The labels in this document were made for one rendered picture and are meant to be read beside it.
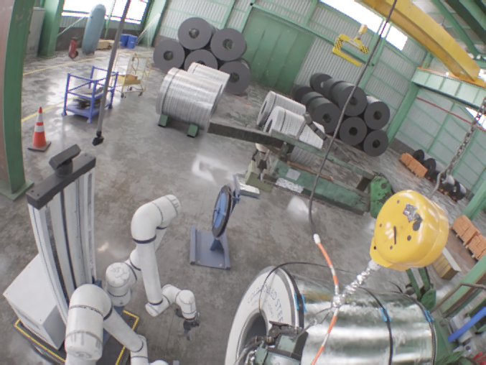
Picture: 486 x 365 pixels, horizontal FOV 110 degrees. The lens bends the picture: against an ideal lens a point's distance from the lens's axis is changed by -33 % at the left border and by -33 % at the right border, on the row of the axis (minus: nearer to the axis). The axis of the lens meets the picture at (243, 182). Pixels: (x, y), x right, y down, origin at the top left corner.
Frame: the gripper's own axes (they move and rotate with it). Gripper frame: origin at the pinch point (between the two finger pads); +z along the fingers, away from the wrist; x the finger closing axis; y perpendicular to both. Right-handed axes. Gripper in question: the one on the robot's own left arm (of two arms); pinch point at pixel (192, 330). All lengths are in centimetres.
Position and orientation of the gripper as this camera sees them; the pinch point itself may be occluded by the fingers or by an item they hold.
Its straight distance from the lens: 173.5
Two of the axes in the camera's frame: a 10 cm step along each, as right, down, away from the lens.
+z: -0.1, 9.5, 3.1
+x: 2.4, -3.0, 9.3
